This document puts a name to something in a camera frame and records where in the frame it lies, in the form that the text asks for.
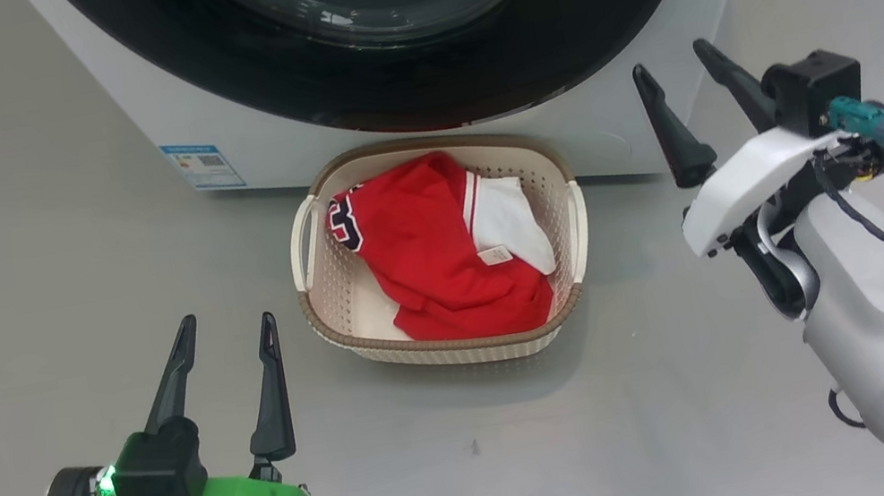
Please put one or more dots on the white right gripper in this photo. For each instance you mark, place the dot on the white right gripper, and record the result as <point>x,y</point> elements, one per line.
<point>744,181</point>

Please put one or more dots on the red sports jersey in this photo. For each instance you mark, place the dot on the red sports jersey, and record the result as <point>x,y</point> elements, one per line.
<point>424,251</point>

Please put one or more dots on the black glass washing machine door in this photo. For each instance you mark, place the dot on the black glass washing machine door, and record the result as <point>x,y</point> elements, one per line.
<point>392,66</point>

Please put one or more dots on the cream perforated laundry basket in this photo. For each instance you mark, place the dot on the cream perforated laundry basket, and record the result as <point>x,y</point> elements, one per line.
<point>342,302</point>

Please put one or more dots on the white washing machine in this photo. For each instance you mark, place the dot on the white washing machine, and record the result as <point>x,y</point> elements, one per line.
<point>133,93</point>

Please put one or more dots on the blue energy label sticker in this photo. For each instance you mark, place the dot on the blue energy label sticker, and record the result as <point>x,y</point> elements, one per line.
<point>203,165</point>

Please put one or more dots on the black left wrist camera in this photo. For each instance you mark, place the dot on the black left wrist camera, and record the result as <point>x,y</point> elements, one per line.
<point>158,471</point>

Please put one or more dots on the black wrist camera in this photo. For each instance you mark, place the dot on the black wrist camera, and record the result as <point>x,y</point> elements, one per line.
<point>810,92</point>
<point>158,471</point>

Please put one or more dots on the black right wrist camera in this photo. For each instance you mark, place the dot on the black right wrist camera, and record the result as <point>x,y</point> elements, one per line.
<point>810,92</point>

